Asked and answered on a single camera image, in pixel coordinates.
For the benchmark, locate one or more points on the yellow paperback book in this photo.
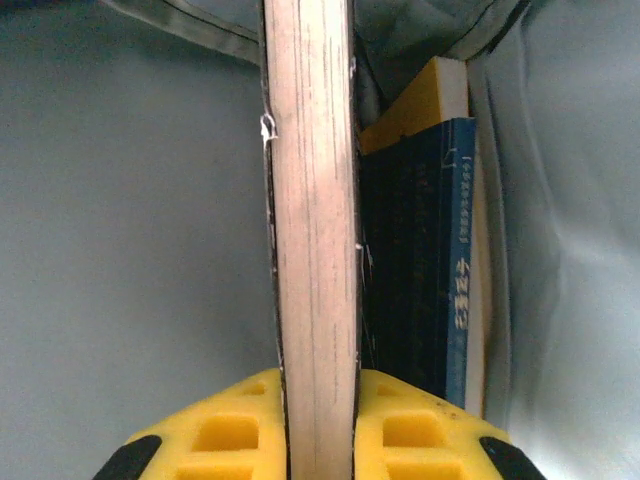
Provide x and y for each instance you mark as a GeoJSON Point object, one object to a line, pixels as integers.
{"type": "Point", "coordinates": [410, 115]}

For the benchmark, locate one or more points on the dark blue book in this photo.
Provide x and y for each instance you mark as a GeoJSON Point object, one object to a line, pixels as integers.
{"type": "Point", "coordinates": [405, 250]}

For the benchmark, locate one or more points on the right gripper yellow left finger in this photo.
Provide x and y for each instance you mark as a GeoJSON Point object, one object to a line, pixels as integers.
{"type": "Point", "coordinates": [225, 435]}

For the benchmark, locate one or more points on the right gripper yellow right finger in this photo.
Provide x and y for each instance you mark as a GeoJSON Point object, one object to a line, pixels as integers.
{"type": "Point", "coordinates": [420, 435]}

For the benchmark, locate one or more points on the navy blue backpack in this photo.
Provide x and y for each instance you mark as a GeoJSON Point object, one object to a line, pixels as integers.
{"type": "Point", "coordinates": [125, 225]}

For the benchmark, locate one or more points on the black cover book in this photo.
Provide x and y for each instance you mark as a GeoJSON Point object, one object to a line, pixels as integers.
{"type": "Point", "coordinates": [312, 200]}

